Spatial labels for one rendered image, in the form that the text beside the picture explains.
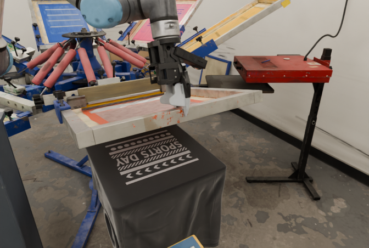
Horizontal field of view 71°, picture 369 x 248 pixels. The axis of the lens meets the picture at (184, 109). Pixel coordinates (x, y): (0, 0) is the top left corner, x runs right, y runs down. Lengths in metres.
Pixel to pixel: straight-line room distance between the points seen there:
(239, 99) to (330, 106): 2.04
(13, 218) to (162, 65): 0.69
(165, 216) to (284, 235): 1.30
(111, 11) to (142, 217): 0.65
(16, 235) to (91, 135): 0.55
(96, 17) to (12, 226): 0.75
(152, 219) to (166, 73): 0.53
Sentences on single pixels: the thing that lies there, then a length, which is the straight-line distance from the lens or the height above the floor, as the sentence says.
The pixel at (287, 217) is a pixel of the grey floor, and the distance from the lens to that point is 2.28.
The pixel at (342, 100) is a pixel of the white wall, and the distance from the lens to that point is 2.74.
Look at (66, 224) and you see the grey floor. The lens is 2.27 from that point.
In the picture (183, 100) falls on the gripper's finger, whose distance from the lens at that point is 0.69.
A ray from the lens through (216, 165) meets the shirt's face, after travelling 1.03.
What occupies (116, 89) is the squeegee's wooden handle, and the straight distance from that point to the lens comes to 1.24.
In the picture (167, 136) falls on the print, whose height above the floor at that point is 0.95.
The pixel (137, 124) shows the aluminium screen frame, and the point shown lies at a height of 1.25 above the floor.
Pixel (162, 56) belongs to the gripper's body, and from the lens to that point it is 0.68.
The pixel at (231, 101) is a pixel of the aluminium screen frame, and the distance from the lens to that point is 0.80.
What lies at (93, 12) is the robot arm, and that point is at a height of 1.52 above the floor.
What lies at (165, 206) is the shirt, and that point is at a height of 0.88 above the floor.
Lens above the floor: 1.55
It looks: 24 degrees down
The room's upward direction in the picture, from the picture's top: straight up
